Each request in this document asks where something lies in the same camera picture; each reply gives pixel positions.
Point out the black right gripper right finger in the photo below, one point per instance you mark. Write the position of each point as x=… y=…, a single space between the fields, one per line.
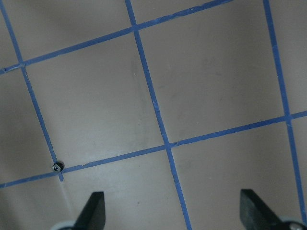
x=255 y=214

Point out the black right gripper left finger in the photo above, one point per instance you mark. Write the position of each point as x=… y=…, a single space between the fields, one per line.
x=93 y=215

